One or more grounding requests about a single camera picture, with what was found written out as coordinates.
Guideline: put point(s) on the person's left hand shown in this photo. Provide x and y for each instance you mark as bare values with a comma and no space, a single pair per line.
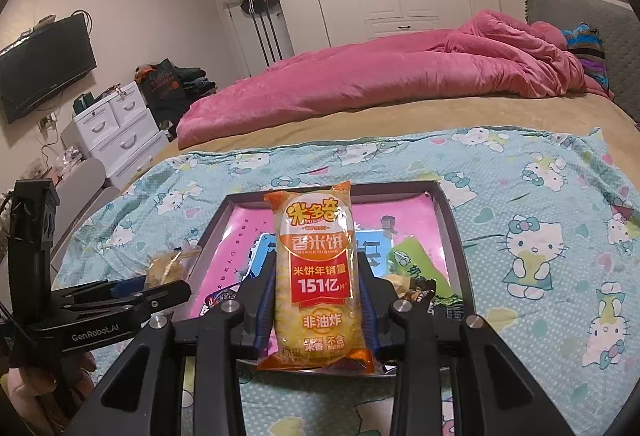
25,396

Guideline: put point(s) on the dark shallow cardboard box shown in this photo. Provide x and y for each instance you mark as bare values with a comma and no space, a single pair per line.
450,241

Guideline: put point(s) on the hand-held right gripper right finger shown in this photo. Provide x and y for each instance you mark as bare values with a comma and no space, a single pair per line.
372,321

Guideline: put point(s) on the white drawer chest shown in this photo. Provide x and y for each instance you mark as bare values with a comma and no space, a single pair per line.
120,136

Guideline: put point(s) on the green and black packet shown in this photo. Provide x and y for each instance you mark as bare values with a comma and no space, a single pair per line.
447,308

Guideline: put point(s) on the cat print bed sheet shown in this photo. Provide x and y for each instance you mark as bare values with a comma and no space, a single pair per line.
525,216

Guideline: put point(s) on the colourful striped pillow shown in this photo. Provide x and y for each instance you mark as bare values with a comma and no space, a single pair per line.
585,51

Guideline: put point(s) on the orange rice cracker packet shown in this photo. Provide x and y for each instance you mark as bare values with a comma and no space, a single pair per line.
315,266

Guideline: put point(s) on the grey padded headboard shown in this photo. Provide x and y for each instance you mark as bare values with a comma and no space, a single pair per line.
615,41

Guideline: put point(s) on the black wall television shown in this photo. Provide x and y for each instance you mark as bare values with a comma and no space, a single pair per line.
45,66

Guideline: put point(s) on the clear packet flaky pastry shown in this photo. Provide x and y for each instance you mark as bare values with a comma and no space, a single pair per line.
170,266

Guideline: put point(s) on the white chair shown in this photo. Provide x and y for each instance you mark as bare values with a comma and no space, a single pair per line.
82,196

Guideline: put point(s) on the pink quilt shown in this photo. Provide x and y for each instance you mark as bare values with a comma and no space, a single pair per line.
350,76

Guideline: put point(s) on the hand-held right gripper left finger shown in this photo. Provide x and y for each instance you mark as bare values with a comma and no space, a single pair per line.
262,331

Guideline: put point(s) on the pile of dark bags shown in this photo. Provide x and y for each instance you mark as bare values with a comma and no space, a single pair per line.
175,91

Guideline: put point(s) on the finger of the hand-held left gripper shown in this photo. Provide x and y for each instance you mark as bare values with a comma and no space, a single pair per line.
125,288
160,298

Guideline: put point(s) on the light green snack packet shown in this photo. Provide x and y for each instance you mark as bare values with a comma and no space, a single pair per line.
412,258

